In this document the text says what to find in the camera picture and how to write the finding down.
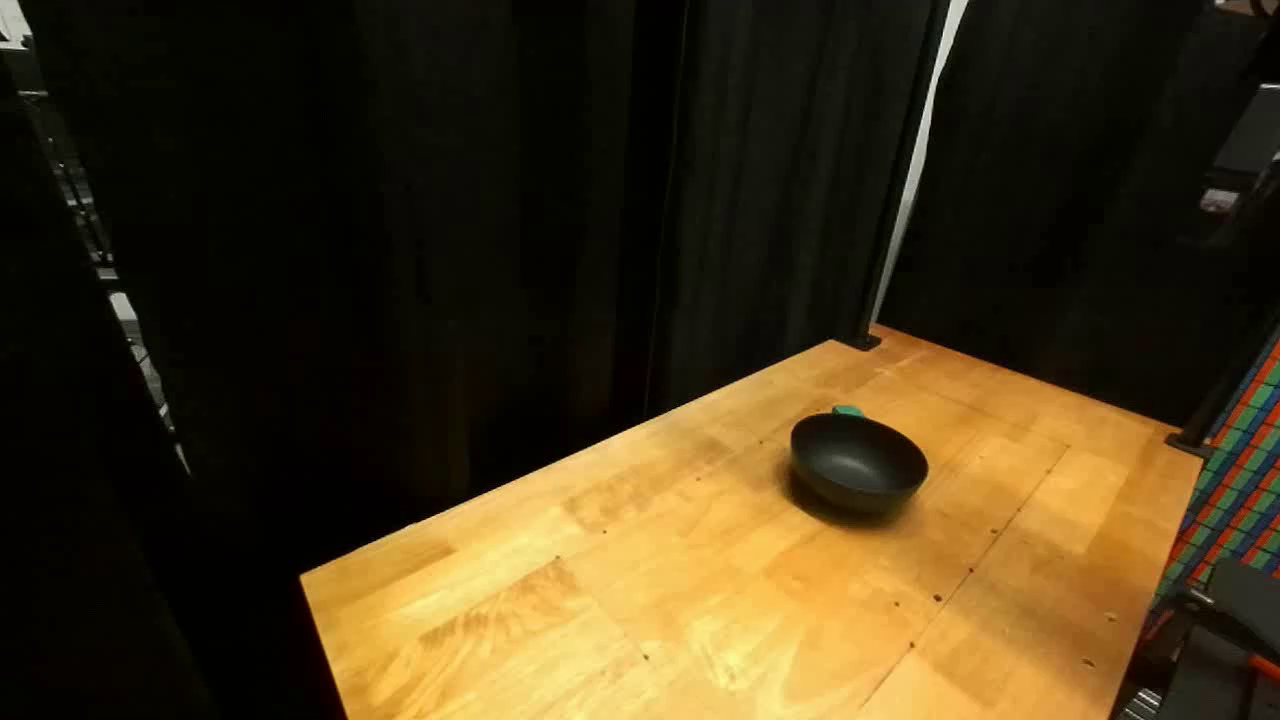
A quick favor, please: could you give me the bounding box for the black bowl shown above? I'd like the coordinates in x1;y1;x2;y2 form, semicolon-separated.
788;408;933;519

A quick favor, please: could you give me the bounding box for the white vertical pole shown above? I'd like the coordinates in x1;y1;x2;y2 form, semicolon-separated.
843;0;974;355

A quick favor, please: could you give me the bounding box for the black curtain with white edge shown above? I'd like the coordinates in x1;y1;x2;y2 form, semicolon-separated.
885;0;1280;430

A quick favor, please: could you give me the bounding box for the black side frame post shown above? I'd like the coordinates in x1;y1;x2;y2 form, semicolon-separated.
1164;308;1280;460

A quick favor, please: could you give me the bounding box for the black equipment with orange cable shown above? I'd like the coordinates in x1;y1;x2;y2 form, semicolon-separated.
1113;555;1280;720

